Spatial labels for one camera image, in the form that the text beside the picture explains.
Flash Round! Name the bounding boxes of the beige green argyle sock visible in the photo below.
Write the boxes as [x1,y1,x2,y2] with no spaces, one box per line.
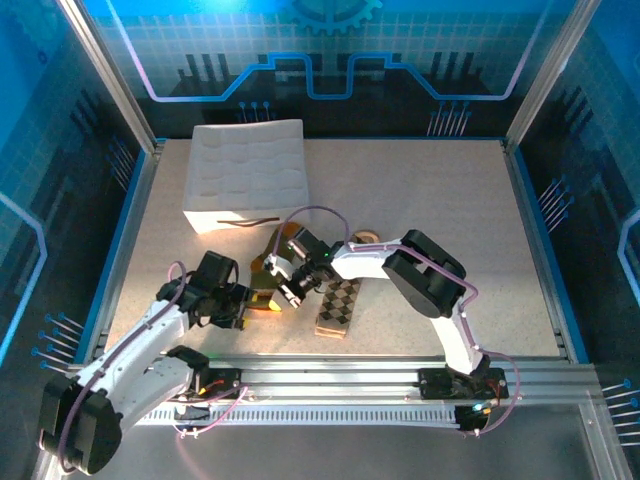
[313,278,362,341]

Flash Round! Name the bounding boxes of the aluminium frame post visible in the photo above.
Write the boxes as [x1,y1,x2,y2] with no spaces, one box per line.
[57,0,164,154]
[503,0,604,147]

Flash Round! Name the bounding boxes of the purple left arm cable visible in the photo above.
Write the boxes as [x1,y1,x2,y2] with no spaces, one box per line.
[56,259,189,474]

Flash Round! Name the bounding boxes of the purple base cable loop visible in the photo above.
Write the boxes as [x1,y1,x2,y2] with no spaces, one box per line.
[172,383,250,440]

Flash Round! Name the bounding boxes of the aluminium front rail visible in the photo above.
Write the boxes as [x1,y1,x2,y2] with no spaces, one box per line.
[69,352,601,407]

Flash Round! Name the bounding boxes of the aluminium side rail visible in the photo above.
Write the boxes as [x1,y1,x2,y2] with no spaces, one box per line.
[501,139,581,362]
[82,142,166,362]

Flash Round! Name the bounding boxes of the striped knitted scarf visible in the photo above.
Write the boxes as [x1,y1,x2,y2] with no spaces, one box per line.
[248,219,305,314]

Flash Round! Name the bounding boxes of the brown box handle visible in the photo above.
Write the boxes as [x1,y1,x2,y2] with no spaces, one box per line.
[217,215,282,228]

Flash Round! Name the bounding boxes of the white fabric storage box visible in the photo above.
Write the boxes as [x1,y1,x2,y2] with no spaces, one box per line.
[182,117,312,237]

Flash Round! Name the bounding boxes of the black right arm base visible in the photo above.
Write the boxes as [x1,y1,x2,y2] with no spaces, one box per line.
[418,366,507,401]

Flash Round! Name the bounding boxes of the white slotted cable duct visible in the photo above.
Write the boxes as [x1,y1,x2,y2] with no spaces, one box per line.
[133,403,464,430]

